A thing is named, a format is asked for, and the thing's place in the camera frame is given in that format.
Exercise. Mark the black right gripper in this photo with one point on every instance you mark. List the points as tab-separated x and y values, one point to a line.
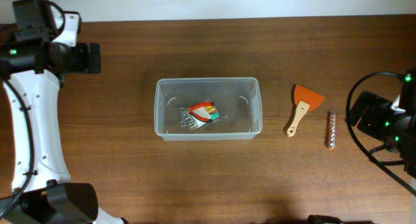
375	106

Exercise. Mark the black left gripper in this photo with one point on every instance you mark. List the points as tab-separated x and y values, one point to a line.
91	65

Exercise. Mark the red handled pliers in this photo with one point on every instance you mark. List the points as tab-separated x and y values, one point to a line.
205	112

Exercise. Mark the clear pack of coloured bits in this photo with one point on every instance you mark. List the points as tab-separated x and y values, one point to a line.
191	122

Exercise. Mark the clear plastic storage box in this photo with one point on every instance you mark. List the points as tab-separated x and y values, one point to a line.
238	100

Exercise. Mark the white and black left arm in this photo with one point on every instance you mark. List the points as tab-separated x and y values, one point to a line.
43	50

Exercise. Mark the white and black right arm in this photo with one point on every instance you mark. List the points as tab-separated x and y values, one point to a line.
392	123

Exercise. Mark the orange socket rail with sockets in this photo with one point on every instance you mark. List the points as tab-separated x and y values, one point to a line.
332	131

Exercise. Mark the orange scraper with wooden handle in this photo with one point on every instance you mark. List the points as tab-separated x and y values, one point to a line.
306	100

